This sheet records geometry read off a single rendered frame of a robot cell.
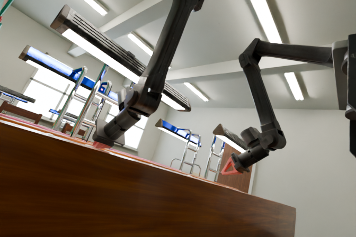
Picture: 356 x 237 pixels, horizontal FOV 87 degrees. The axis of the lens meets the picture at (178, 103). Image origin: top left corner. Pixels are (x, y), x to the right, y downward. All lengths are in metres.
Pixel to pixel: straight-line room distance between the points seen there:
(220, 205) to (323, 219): 4.48
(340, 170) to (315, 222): 1.15
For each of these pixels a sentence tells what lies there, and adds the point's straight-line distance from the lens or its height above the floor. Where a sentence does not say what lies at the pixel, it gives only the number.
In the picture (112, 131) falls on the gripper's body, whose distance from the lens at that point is 0.59.
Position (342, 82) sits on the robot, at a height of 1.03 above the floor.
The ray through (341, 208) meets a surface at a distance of 5.05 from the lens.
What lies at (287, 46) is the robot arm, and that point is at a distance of 0.88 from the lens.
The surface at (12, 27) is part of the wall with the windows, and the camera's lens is 5.89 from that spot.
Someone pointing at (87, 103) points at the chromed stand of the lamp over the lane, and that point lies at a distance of 0.82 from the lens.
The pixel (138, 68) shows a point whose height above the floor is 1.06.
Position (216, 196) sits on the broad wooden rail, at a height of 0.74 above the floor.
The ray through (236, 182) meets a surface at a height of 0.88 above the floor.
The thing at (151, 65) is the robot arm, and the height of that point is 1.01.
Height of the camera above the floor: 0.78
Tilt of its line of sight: 18 degrees up
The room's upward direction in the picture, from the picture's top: 18 degrees clockwise
